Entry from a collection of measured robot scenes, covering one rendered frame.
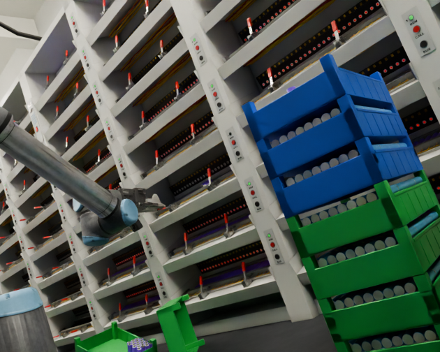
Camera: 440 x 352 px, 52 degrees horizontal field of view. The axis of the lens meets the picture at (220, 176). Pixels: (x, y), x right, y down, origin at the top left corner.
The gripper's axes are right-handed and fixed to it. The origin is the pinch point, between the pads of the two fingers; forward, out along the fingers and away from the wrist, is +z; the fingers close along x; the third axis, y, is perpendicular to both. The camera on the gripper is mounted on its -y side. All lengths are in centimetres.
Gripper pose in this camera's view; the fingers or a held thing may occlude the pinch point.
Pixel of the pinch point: (160, 208)
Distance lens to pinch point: 190.5
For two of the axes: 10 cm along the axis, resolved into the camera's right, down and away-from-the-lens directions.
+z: 7.5, 0.9, 6.6
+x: -6.4, 3.6, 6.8
